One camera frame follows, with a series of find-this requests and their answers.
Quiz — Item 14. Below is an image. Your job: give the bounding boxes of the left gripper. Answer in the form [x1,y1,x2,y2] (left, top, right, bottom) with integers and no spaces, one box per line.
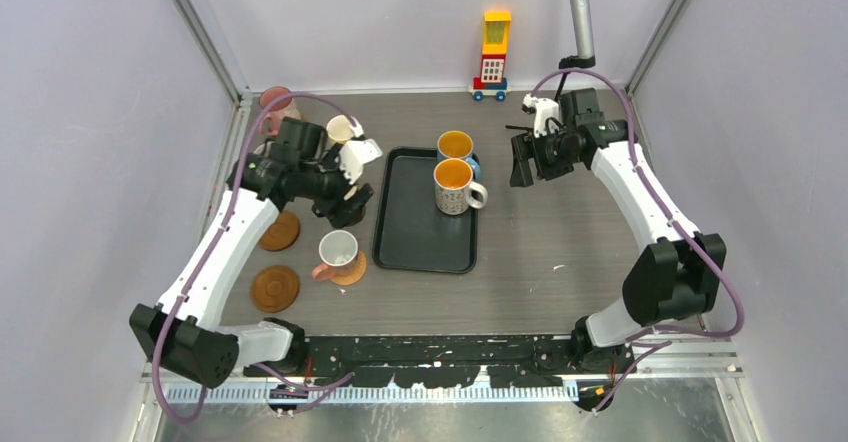
[299,144,372,227]

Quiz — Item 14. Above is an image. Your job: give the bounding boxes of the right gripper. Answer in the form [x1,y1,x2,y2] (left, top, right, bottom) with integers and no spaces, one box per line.
[510,125,580,188]

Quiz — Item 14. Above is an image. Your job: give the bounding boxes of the yellow mug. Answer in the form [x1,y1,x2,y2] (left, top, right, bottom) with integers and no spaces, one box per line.
[325,115,356,147]

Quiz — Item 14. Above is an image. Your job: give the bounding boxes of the salmon pink mug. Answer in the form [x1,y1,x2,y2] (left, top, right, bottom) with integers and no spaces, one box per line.
[312,230,359,281]

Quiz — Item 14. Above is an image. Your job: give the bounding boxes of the dusty pink mug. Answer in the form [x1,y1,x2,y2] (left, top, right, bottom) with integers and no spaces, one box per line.
[259,86,302,138]

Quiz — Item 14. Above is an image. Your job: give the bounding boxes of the black plastic tray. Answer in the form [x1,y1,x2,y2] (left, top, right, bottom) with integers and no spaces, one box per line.
[372,146,479,274]

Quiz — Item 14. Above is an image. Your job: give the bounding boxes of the black white-inside mug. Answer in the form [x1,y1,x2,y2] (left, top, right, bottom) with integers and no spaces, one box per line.
[334,188,373,229]

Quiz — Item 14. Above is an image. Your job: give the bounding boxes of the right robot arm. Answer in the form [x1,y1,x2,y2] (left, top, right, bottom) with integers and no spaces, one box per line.
[510,89,726,373]

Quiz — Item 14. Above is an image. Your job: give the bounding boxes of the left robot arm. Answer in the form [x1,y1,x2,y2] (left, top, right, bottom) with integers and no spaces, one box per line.
[129,118,383,389]

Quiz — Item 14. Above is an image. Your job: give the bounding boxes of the brown wooden saucer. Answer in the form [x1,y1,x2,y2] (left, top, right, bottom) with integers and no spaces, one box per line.
[250,265,300,313]
[258,210,300,252]

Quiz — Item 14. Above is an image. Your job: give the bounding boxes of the blue orange-inside mug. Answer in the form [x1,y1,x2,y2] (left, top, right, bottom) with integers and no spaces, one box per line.
[436,130,482,181]

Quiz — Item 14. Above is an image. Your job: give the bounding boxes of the colourful toy block tower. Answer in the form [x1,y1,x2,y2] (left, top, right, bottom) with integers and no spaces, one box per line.
[469,11,512,101]

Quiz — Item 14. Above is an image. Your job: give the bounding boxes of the white floral orange-inside mug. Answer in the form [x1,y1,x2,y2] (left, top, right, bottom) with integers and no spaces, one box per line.
[433,158,489,216]

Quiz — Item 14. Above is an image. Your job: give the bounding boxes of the black tripod stand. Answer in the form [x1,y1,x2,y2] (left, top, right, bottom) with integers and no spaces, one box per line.
[506,55,596,132]

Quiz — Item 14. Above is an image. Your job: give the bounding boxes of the brown wooden saucer near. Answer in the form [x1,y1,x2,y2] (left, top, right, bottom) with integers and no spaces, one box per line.
[250,265,300,313]

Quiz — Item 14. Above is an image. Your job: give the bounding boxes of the grey metal pole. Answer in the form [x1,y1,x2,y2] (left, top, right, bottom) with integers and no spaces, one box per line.
[569,0,595,59]

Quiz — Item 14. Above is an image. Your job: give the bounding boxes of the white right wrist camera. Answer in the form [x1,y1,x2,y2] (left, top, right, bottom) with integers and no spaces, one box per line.
[522,93,559,138]

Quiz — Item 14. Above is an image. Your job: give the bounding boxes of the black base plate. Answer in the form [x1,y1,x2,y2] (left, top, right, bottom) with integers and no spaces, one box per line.
[269,335,634,389]

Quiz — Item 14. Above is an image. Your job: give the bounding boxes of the aluminium rail frame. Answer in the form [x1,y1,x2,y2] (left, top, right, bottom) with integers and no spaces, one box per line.
[139,338,745,406]

